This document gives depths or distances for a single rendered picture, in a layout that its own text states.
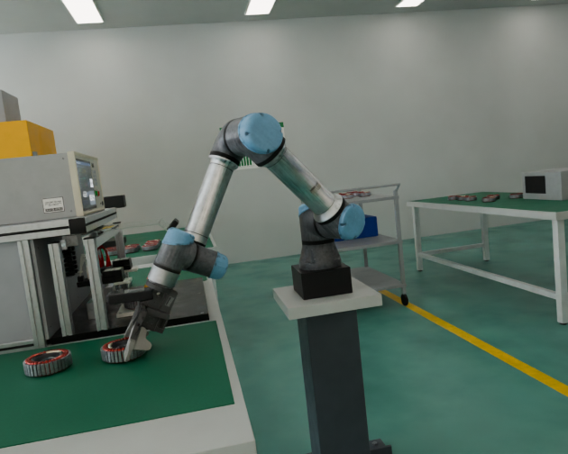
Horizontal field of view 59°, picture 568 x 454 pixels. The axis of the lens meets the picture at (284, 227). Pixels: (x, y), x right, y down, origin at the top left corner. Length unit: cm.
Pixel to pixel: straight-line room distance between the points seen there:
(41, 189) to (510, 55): 784
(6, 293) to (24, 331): 13
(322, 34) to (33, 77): 388
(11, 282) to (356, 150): 631
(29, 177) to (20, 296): 37
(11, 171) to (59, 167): 14
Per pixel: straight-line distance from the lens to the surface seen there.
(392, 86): 783
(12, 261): 166
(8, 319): 170
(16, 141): 549
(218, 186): 153
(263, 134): 144
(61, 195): 174
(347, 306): 170
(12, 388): 140
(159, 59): 730
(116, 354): 137
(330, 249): 175
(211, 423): 98
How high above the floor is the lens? 118
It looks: 6 degrees down
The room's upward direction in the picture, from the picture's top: 6 degrees counter-clockwise
